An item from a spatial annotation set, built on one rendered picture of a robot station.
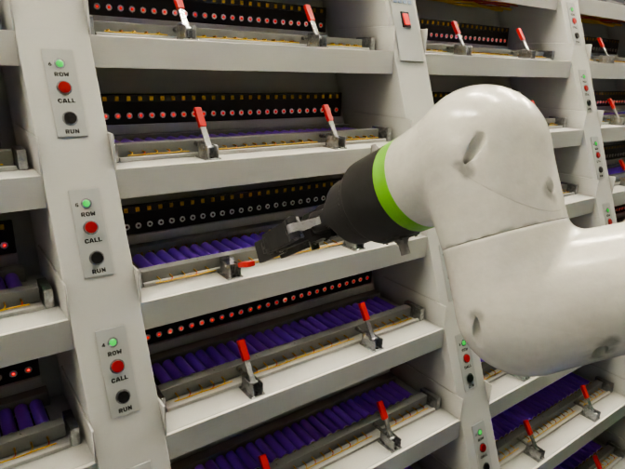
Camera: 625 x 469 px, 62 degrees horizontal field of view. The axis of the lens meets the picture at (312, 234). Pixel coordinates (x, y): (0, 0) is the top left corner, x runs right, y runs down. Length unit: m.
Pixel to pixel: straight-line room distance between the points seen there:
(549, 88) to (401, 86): 0.70
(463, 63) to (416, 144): 0.91
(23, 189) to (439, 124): 0.56
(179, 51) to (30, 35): 0.21
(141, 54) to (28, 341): 0.44
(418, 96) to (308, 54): 0.28
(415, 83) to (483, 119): 0.78
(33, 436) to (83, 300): 0.20
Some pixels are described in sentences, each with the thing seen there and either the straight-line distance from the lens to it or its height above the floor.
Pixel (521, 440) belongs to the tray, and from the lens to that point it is 1.48.
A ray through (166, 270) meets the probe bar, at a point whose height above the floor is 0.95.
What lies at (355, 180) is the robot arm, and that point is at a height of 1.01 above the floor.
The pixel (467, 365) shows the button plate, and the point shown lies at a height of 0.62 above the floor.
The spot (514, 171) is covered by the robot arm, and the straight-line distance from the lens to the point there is 0.41.
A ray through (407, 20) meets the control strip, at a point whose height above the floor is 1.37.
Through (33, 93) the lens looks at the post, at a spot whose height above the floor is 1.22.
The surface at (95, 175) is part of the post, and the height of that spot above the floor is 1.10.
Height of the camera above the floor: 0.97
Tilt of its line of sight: 1 degrees down
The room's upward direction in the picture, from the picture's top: 10 degrees counter-clockwise
